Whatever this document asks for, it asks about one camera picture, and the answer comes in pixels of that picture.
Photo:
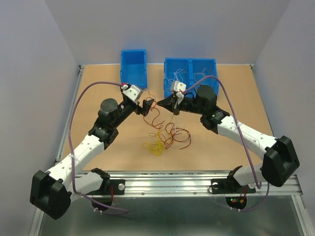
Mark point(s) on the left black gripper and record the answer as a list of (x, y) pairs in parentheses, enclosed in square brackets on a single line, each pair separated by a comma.
[(146, 106)]

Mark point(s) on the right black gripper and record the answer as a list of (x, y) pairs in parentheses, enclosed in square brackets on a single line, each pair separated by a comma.
[(171, 103)]

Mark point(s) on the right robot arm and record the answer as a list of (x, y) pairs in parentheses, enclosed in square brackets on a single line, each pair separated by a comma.
[(278, 155)]

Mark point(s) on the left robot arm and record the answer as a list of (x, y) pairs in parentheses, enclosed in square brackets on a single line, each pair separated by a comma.
[(50, 190)]

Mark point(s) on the middle blue bin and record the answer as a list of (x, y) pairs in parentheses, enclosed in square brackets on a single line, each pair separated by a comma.
[(175, 69)]

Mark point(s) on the small blue bin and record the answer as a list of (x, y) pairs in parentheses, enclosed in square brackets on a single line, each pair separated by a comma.
[(133, 69)]

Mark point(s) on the right blue bin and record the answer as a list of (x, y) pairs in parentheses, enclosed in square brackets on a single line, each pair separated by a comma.
[(204, 67)]

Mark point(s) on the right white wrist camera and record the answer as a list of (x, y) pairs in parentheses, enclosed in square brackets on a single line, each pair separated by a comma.
[(178, 89)]

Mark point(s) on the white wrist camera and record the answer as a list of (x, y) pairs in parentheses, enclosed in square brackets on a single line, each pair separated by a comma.
[(132, 92), (178, 89)]

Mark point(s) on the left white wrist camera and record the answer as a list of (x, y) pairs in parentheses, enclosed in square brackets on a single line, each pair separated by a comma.
[(132, 92)]

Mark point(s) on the aluminium rail frame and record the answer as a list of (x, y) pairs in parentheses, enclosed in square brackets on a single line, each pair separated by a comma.
[(168, 162)]

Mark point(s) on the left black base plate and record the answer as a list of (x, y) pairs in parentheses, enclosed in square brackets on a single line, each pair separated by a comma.
[(108, 187)]

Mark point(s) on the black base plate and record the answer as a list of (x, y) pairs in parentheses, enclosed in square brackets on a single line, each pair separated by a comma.
[(108, 187), (228, 186)]

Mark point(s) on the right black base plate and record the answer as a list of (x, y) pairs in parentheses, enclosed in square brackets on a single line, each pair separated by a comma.
[(228, 186)]

